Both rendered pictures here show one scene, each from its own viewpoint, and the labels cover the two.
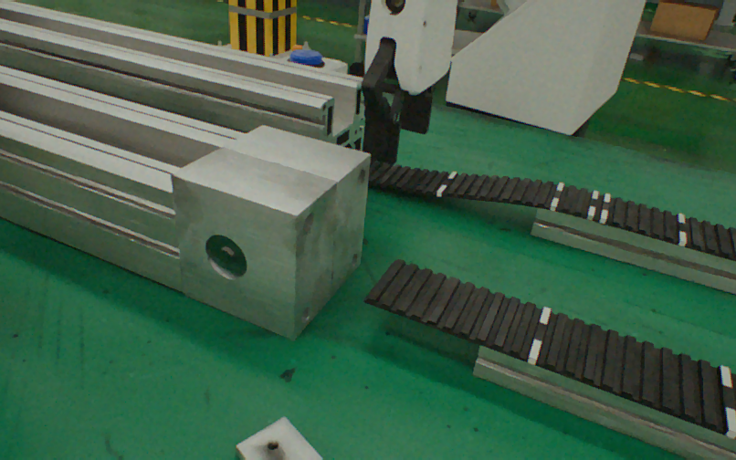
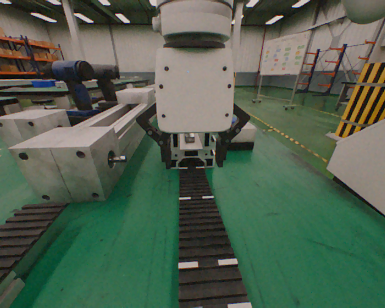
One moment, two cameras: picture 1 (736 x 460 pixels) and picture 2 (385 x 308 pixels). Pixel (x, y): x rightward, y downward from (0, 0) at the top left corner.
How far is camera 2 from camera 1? 0.46 m
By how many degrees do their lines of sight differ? 54
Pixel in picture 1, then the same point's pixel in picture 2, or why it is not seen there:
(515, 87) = (380, 177)
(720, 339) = not seen: outside the picture
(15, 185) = not seen: hidden behind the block
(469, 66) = (347, 150)
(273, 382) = (10, 209)
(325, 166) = (67, 142)
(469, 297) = (16, 247)
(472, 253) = (135, 241)
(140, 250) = not seen: hidden behind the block
